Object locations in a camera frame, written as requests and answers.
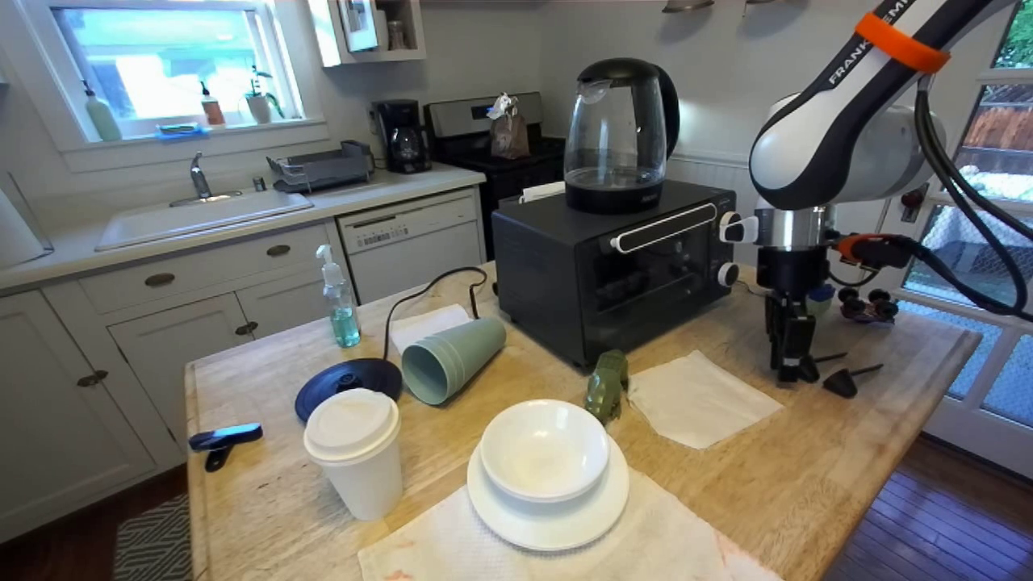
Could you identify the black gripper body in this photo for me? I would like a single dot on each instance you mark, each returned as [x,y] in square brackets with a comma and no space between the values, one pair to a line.
[790,279]

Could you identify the white glass door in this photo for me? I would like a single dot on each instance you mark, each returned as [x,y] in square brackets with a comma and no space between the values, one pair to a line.
[985,101]

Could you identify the white dishwasher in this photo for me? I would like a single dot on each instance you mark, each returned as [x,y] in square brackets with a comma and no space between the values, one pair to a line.
[408,242]

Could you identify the white plate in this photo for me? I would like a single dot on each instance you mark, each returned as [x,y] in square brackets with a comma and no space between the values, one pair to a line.
[558,527]

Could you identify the window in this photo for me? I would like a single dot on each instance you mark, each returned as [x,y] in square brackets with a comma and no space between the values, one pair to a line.
[150,56]

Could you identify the wall shelf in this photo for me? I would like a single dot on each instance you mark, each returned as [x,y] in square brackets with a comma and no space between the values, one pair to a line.
[365,31]

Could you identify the chrome faucet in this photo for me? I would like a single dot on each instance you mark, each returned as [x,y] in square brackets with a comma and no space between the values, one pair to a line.
[202,189]

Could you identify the bag on stove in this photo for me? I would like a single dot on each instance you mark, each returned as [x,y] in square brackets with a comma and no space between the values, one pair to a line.
[509,131]

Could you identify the blue black clip tool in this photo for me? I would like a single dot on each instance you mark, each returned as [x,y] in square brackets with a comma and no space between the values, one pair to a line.
[218,442]

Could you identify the black stove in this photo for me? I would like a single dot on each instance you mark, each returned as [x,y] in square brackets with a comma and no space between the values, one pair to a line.
[459,133]

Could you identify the black kettle base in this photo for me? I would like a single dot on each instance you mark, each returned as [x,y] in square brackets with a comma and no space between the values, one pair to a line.
[345,376]

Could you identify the glass electric kettle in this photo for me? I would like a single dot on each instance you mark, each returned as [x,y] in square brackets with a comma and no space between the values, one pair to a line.
[621,136]

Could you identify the black coffee maker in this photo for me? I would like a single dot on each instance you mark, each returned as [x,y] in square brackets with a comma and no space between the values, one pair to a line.
[402,133]

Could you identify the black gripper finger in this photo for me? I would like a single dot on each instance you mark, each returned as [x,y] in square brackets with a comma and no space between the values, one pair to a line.
[778,357]
[806,336]

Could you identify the white bowl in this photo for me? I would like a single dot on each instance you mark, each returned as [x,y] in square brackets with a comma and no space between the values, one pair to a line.
[543,451]

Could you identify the white paper napkin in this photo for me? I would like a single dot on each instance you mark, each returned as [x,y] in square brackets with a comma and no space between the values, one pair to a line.
[694,401]

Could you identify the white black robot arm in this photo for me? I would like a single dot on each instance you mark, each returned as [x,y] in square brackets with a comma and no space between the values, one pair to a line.
[860,131]

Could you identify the blue yellow sponge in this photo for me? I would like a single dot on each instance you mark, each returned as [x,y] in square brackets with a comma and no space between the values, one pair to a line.
[820,297]

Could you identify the green toy figure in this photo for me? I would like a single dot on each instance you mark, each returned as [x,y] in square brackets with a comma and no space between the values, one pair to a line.
[604,386]

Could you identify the soap bottle on windowsill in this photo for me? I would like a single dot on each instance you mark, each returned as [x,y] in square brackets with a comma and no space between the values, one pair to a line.
[102,118]

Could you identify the brown bottle on windowsill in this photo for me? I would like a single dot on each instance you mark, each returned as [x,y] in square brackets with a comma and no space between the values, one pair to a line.
[210,108]

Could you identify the clear spray bottle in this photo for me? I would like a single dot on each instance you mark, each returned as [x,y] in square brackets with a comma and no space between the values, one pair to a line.
[340,302]

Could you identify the green plastic cup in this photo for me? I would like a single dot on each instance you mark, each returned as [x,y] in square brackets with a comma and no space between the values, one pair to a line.
[448,362]

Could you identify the black measuring spoons cluster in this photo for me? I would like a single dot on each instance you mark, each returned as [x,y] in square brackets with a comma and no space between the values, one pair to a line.
[865,308]

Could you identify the white paper under cup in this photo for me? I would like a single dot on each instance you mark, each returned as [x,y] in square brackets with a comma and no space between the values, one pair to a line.
[427,323]

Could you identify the white lidded paper cup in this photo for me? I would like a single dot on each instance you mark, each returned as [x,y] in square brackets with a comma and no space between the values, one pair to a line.
[356,442]

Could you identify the plant pot on windowsill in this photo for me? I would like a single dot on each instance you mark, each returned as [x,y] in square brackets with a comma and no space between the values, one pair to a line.
[261,101]

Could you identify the black toaster oven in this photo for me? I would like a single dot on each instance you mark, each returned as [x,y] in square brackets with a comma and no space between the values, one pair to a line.
[588,280]

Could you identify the patterned floor rug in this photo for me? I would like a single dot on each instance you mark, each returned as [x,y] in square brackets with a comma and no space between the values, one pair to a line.
[152,542]

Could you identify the white cloth mat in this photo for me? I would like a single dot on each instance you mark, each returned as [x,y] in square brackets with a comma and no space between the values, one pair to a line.
[654,540]

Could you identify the dish rack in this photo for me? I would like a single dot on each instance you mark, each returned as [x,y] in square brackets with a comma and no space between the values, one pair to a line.
[351,161]

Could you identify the white kitchen cabinet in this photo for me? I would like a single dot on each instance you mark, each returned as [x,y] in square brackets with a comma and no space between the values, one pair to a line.
[90,369]

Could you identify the white sink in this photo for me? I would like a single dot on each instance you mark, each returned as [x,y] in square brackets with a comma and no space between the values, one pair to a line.
[196,218]

